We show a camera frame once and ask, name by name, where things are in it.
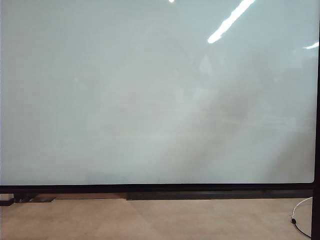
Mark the white glass whiteboard black frame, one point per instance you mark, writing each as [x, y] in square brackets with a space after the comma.
[75, 100]

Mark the black stand foot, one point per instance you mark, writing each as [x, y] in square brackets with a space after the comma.
[25, 197]

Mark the black stand post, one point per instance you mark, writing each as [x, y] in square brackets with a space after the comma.
[315, 215]

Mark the white box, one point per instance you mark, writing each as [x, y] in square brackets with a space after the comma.
[5, 197]

